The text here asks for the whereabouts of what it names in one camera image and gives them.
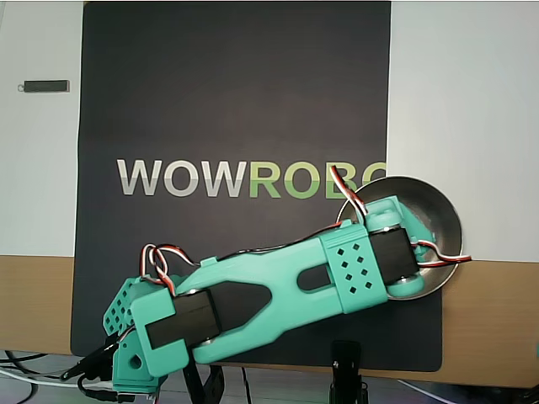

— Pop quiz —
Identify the white cable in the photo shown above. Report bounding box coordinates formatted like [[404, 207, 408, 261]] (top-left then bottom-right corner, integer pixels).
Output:
[[0, 368, 81, 386]]

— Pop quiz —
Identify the thin black hanging cable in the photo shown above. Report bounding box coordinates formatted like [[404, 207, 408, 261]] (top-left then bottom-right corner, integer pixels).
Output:
[[239, 365, 253, 404]]

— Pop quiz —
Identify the black table clamp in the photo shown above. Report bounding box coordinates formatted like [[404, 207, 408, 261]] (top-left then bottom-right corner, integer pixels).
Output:
[[60, 336, 127, 382], [184, 361, 227, 404]]

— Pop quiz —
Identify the black power cable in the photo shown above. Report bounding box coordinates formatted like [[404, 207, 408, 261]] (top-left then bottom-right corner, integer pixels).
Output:
[[0, 351, 48, 374]]

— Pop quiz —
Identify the teal gripper black motor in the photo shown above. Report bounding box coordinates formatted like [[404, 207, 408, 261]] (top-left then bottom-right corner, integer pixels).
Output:
[[398, 204, 437, 258]]

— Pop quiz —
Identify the white sheet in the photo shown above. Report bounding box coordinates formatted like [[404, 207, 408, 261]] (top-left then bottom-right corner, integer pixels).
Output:
[[386, 0, 539, 263], [0, 0, 84, 257]]

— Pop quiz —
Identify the metal bowl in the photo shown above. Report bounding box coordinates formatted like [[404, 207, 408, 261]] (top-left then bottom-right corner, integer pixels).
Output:
[[336, 174, 464, 300]]

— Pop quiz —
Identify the red white black servo wire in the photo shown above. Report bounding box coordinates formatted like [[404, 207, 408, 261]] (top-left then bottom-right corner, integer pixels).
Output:
[[330, 166, 368, 221], [414, 239, 472, 270], [138, 242, 193, 294]]

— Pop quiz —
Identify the black USB stick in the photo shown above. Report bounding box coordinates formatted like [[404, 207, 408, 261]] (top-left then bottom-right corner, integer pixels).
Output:
[[17, 79, 72, 94]]

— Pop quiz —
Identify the black mat with WOWROBO print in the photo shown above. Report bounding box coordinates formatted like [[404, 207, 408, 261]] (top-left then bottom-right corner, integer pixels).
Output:
[[69, 1, 444, 374]]

